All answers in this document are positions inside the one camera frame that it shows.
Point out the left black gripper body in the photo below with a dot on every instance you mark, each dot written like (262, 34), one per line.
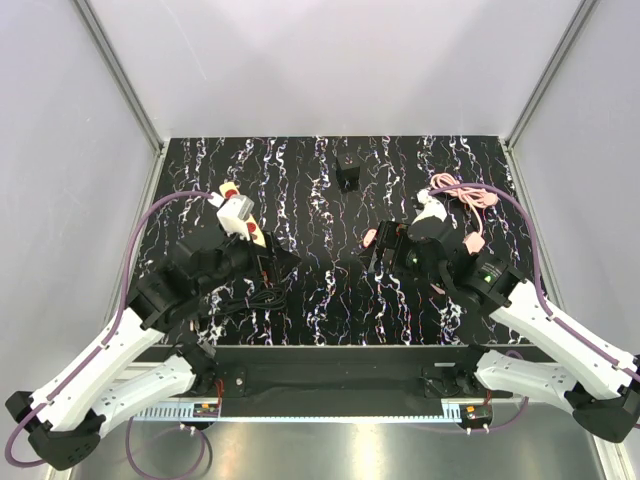
(240, 259)

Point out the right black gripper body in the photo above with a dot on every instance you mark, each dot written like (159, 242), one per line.
(404, 261)

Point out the pink plug adapter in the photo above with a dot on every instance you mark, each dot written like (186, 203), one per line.
(369, 237)

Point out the pink power strip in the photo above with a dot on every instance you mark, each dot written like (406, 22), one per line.
(474, 242)

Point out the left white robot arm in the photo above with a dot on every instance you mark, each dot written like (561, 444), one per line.
(68, 417)

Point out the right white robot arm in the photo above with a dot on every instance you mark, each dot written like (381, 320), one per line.
(596, 383)

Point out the white red-socket power strip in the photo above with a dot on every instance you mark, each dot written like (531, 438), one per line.
(229, 189)

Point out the black cube socket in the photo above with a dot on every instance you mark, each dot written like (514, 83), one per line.
(348, 167)

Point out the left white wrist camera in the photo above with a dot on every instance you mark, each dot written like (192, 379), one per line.
(234, 214)

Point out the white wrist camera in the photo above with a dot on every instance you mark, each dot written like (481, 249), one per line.
(427, 206)
(234, 214)

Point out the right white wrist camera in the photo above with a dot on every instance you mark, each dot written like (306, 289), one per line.
(427, 206)

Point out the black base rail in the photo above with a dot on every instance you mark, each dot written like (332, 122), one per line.
(348, 381)

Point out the white slotted cable duct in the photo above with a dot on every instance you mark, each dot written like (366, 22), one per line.
(167, 411)

